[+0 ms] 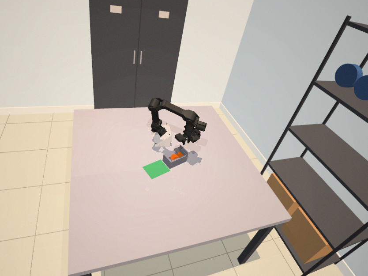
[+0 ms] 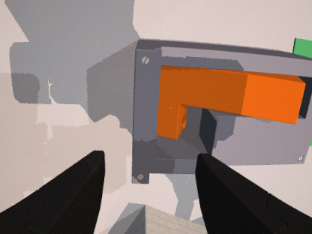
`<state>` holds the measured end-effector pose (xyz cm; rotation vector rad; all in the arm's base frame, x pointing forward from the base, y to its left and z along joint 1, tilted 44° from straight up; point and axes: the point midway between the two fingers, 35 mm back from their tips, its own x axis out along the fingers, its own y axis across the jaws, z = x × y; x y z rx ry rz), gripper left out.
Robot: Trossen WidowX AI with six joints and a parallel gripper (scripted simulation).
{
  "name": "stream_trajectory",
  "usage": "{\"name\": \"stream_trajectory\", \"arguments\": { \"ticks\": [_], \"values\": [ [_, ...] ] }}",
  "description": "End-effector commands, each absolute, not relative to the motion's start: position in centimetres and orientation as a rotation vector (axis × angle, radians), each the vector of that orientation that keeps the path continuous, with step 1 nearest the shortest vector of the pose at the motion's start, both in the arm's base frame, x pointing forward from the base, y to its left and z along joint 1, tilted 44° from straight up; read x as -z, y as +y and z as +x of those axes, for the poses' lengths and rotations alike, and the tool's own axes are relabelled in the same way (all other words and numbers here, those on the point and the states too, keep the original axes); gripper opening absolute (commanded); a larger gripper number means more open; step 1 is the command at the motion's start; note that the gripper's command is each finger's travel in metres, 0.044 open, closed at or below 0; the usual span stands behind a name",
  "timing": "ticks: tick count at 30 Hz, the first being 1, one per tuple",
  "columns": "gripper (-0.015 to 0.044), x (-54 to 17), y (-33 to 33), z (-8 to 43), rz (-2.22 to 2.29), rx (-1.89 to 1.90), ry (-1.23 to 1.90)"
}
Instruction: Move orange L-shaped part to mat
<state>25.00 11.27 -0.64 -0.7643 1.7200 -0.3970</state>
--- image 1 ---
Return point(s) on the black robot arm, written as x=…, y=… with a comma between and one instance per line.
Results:
x=191, y=118

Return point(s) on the orange block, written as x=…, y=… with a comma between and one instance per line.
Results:
x=175, y=156

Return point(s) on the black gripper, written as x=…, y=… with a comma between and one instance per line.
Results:
x=182, y=138

